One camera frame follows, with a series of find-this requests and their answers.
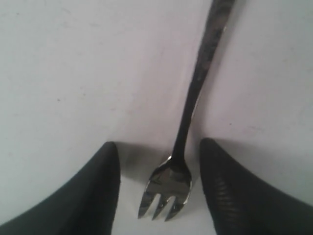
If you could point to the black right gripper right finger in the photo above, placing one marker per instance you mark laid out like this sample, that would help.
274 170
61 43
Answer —
240 203

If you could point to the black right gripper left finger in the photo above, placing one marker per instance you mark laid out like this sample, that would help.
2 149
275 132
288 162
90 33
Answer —
85 205

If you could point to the steel fork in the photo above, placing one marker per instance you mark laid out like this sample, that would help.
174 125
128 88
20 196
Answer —
172 178

